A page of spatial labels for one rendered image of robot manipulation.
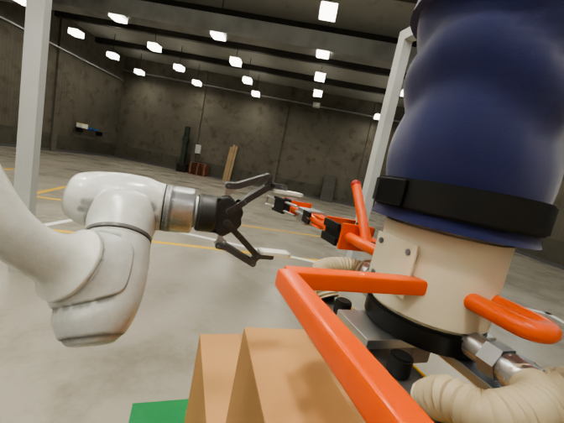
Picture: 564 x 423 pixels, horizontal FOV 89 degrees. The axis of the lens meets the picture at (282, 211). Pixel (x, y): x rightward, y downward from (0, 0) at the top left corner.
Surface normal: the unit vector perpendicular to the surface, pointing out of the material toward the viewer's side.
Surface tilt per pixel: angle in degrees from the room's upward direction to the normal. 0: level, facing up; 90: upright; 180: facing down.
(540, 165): 82
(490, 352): 60
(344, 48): 90
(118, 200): 51
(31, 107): 90
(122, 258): 55
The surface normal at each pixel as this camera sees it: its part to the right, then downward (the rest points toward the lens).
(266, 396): 0.20, -0.97
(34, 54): 0.31, 0.19
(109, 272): 0.89, -0.17
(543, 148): 0.27, -0.11
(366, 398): -0.93, -0.14
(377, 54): -0.09, 0.12
